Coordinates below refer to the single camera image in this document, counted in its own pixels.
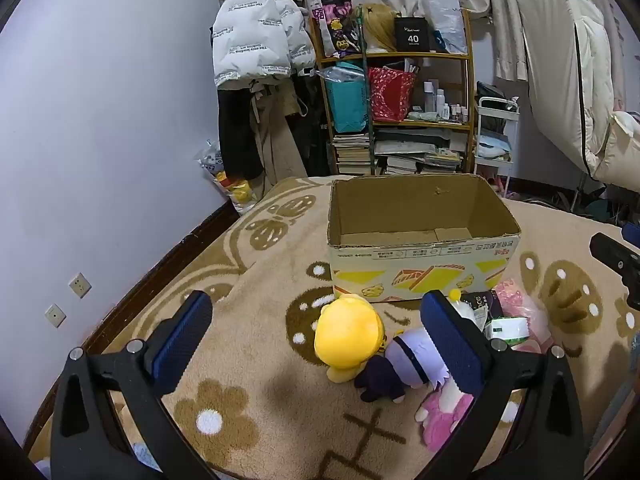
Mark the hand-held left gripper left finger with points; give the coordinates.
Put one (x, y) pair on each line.
(182, 340)

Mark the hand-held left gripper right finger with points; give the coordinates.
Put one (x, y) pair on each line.
(450, 345)

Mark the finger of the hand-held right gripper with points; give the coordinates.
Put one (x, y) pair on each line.
(617, 262)

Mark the pink plush bear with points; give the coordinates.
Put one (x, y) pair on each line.
(442, 422)

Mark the cardboard box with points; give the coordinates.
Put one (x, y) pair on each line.
(425, 260)

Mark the yellow plush toy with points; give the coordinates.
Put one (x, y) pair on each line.
(347, 335)

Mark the pale pink soft pouch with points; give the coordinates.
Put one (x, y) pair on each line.
(535, 320)

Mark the black tissue packet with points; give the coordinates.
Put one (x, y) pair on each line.
(482, 302)

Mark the green and white tissue packet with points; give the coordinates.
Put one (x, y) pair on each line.
(507, 330)

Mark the beige printed blanket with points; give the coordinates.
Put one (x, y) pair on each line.
(250, 310)

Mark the metal stand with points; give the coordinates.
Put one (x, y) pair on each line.
(582, 192)

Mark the plastic bag of toys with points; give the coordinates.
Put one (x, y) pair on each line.
(227, 180)

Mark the blue and white pillow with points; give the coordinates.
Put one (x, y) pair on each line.
(492, 146)

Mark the white trolley cart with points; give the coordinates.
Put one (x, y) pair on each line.
(500, 108)

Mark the pile of books and papers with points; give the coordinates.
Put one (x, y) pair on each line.
(415, 152)

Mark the stack of books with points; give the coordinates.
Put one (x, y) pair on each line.
(350, 155)

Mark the black hanging coat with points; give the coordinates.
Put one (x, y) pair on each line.
(240, 130)

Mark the beige trench coat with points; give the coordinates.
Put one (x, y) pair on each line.
(280, 135)

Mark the light green cloth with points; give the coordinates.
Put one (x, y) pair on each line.
(422, 116)

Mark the group of cosmetic bottles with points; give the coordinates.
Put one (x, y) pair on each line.
(442, 105)

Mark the red patterned bag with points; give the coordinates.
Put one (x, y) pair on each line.
(390, 95)

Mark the teal paper bag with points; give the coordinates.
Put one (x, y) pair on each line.
(347, 105)

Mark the wooden bookshelf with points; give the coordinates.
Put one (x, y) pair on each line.
(395, 56)

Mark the white plastic bag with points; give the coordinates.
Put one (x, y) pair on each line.
(445, 15)

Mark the black box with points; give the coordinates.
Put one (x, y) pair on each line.
(412, 35)

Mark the white puffer jacket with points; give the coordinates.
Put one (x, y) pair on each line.
(250, 35)

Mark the blonde wig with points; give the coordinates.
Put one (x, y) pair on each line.
(380, 30)

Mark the black and pink patterned bag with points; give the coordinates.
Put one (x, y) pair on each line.
(335, 20)

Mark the white wall socket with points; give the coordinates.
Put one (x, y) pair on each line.
(80, 285)
(55, 315)

